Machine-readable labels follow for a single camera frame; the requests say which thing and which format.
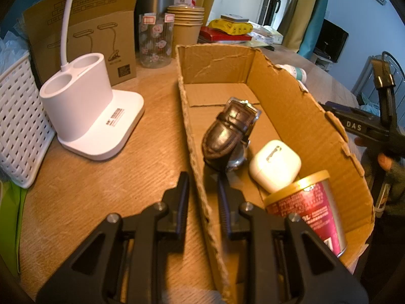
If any grey padded headboard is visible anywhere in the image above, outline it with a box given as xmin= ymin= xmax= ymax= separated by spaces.
xmin=351 ymin=55 xmax=405 ymax=102

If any brown cardboard lamp package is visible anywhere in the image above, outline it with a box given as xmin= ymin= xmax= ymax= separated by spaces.
xmin=22 ymin=0 xmax=144 ymax=87

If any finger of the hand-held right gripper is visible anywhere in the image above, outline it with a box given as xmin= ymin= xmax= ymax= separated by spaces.
xmin=318 ymin=102 xmax=345 ymax=130
xmin=326 ymin=101 xmax=380 ymax=120

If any yellow pouch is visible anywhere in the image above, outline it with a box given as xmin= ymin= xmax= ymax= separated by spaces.
xmin=207 ymin=19 xmax=254 ymax=36

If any green patterned paper cups pack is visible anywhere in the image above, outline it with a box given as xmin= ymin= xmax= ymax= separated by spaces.
xmin=0 ymin=180 xmax=27 ymax=279

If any black framed glass door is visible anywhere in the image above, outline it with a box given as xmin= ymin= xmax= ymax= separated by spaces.
xmin=256 ymin=0 xmax=304 ymax=27

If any black monitor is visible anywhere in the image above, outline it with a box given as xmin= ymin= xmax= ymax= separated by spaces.
xmin=315 ymin=19 xmax=349 ymax=62

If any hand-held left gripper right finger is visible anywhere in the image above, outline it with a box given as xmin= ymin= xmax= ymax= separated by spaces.
xmin=217 ymin=177 xmax=369 ymax=304

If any stainless steel thermos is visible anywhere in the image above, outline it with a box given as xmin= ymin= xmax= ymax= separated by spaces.
xmin=136 ymin=0 xmax=175 ymax=51

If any red tin can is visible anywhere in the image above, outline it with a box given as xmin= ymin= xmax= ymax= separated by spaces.
xmin=264 ymin=170 xmax=348 ymax=257

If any white desk lamp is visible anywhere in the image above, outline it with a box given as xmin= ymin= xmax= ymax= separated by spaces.
xmin=39 ymin=0 xmax=145 ymax=161

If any person's right hand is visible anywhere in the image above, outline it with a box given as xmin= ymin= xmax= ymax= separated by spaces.
xmin=354 ymin=136 xmax=405 ymax=197

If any brown leather strap watch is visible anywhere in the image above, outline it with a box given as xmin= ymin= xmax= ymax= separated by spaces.
xmin=202 ymin=97 xmax=262 ymax=173

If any stack of brown paper cups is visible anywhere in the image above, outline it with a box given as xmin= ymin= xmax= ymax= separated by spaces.
xmin=167 ymin=5 xmax=206 ymax=59

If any red book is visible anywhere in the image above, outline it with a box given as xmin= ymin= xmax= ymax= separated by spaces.
xmin=198 ymin=26 xmax=254 ymax=43

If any cardboard box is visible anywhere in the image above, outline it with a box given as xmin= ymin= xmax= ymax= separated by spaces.
xmin=175 ymin=43 xmax=375 ymax=304

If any small white flat device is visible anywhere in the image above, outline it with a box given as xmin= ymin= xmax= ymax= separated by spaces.
xmin=220 ymin=14 xmax=249 ymax=24

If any narrow teal curtain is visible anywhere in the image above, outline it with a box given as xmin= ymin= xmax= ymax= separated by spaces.
xmin=299 ymin=0 xmax=332 ymax=59

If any light blue packet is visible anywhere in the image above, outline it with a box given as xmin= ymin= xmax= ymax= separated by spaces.
xmin=0 ymin=30 xmax=30 ymax=73

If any black cable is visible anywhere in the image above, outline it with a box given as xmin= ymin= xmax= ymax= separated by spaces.
xmin=381 ymin=51 xmax=405 ymax=84

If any narrow yellow curtain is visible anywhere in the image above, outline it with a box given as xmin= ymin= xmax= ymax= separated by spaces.
xmin=278 ymin=0 xmax=323 ymax=53

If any white woven plastic basket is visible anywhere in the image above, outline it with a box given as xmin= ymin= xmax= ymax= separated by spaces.
xmin=0 ymin=51 xmax=56 ymax=188

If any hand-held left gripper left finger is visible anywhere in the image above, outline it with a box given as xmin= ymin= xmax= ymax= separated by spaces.
xmin=35 ymin=171 xmax=190 ymax=304

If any white computer desk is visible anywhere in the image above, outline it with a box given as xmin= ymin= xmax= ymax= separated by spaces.
xmin=310 ymin=51 xmax=334 ymax=71

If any white pill bottle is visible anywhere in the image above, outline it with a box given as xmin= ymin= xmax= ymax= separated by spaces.
xmin=275 ymin=64 xmax=307 ymax=83

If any patterned glass jar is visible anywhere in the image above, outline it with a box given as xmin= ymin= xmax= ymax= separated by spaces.
xmin=138 ymin=12 xmax=175 ymax=68

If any light blue blanket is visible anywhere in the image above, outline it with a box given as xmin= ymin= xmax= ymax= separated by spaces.
xmin=361 ymin=93 xmax=381 ymax=115

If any white earbuds case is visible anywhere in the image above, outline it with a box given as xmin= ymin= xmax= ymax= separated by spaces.
xmin=249 ymin=139 xmax=302 ymax=194

